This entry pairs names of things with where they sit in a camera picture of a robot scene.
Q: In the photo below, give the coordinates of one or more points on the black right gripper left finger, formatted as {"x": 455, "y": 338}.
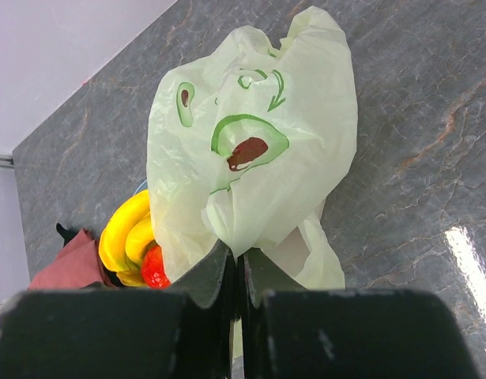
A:
{"x": 184, "y": 331}

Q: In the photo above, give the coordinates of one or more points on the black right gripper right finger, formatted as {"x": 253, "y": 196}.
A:
{"x": 292, "y": 332}

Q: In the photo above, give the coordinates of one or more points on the yellow banana bunch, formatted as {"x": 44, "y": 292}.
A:
{"x": 112, "y": 244}

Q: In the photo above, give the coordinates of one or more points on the green avocado print plastic bag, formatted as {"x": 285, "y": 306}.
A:
{"x": 245, "y": 144}

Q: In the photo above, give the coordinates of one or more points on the red apple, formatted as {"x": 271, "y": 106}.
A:
{"x": 152, "y": 269}

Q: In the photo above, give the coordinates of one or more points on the red folded t-shirt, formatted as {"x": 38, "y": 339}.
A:
{"x": 77, "y": 265}

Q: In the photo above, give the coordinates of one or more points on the blue plate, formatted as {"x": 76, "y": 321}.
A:
{"x": 143, "y": 186}

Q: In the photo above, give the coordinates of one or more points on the black cloth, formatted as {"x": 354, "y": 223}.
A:
{"x": 69, "y": 234}

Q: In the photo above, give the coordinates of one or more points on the left aluminium frame post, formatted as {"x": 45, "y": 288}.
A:
{"x": 6, "y": 161}

